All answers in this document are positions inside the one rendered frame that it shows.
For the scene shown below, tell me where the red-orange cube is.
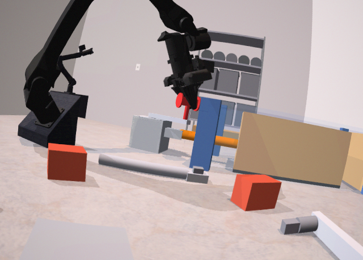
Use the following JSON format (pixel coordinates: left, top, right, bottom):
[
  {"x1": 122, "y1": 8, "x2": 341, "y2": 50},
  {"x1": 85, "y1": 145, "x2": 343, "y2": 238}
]
[
  {"x1": 47, "y1": 143, "x2": 87, "y2": 182},
  {"x1": 230, "y1": 174, "x2": 282, "y2": 211}
]

